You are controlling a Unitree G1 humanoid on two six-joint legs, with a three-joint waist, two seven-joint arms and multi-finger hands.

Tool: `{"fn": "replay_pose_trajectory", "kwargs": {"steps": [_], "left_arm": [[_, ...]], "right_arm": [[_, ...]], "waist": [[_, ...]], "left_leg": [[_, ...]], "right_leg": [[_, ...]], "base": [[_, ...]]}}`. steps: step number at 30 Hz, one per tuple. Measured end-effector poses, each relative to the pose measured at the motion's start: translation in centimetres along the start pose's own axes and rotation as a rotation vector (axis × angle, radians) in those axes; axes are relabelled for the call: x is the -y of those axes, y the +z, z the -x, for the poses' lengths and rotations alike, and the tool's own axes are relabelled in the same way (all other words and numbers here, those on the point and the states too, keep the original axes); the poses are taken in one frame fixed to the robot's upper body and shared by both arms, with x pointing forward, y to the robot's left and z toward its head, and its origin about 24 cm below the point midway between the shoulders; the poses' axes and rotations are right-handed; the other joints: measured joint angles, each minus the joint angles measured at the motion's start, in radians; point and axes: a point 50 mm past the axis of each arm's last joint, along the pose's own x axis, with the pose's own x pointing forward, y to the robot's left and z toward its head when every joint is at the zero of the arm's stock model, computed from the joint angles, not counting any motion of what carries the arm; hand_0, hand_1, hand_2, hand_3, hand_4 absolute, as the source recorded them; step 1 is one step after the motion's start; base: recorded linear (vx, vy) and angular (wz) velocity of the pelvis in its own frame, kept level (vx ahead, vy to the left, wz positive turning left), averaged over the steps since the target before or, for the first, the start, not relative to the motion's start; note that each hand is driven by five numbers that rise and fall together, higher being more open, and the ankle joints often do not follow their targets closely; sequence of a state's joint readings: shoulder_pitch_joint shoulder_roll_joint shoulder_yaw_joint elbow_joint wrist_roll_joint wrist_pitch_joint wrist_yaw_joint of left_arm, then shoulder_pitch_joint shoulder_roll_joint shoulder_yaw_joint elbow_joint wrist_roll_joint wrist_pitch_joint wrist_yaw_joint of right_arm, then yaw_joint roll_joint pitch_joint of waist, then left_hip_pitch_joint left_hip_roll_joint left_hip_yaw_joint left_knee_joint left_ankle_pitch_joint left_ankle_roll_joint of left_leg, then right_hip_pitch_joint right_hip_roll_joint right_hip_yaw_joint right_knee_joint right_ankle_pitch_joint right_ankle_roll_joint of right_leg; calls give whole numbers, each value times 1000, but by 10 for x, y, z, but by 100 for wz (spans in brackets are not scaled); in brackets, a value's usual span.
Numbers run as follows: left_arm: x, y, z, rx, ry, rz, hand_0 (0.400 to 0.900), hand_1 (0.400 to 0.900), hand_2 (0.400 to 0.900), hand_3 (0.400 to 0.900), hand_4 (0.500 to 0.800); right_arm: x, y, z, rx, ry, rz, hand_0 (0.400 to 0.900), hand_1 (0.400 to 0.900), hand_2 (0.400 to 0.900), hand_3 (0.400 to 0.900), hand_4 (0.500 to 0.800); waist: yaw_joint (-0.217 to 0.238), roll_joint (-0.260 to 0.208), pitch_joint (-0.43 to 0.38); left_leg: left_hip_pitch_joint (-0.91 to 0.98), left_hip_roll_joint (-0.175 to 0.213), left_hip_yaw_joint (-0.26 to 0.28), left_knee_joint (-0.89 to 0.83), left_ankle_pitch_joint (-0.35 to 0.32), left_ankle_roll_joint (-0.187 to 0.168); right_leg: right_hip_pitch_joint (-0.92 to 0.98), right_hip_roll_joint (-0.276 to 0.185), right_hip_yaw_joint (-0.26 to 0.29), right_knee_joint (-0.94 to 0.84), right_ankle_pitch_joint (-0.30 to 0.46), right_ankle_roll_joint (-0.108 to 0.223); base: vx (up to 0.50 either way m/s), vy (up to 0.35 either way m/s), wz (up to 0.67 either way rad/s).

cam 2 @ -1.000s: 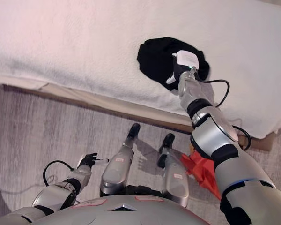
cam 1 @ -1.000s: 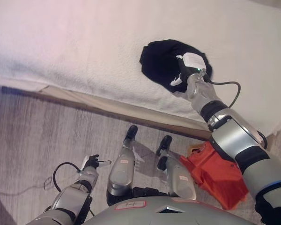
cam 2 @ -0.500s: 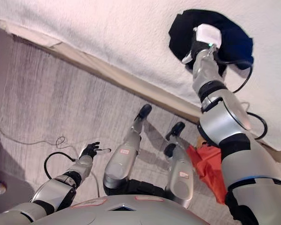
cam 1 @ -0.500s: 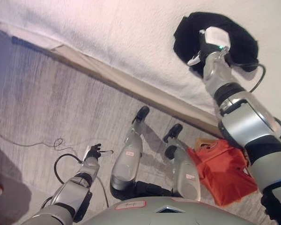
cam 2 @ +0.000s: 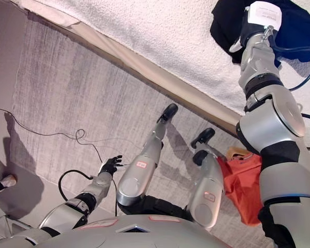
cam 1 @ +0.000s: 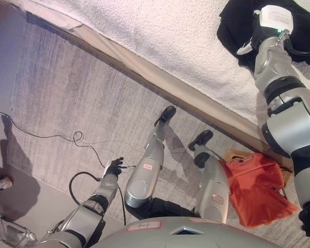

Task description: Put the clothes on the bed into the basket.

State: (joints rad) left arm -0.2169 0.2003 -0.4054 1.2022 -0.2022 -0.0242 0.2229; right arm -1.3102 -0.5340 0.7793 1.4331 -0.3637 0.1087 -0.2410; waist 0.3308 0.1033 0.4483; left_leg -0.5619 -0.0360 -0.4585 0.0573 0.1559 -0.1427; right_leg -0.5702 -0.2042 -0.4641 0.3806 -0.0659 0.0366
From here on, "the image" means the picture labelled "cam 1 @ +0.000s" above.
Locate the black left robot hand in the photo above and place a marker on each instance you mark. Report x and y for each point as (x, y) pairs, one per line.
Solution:
(115, 166)

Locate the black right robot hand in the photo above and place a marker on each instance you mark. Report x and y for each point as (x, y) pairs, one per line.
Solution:
(271, 20)

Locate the black garment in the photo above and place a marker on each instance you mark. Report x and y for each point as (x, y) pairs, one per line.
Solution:
(235, 28)

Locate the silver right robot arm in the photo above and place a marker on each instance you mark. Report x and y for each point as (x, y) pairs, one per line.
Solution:
(286, 103)

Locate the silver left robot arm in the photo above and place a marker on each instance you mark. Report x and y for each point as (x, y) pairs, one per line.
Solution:
(87, 217)

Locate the white terry bed blanket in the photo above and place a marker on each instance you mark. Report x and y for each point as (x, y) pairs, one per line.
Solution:
(170, 44)

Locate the silver left robot leg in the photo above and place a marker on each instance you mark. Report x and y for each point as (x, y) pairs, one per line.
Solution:
(147, 170)

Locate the silver robot leg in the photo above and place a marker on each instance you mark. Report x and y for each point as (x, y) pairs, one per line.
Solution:
(213, 186)
(147, 170)

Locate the black left robot foot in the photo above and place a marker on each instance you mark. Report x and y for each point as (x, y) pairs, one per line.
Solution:
(167, 114)

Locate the black robot foot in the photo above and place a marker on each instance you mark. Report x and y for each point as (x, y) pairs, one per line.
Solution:
(201, 138)
(167, 114)

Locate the grey woven rug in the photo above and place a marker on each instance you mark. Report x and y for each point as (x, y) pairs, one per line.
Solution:
(75, 95)

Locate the black right robot foot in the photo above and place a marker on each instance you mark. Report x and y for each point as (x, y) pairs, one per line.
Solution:
(201, 138)

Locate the silver right robot leg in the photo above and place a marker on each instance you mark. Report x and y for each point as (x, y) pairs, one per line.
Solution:
(213, 186)

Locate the cream mattress sheet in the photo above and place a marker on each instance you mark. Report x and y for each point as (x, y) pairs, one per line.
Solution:
(134, 59)

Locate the white sneaker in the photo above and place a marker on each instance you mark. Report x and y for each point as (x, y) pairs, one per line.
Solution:
(5, 183)

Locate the clear plastic container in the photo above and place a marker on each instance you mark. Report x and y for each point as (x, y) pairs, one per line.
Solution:
(14, 232)

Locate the orange shirt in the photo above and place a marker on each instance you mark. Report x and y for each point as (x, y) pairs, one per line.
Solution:
(255, 188)

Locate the taupe upholstered bed frame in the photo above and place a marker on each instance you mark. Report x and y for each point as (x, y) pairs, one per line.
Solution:
(149, 84)

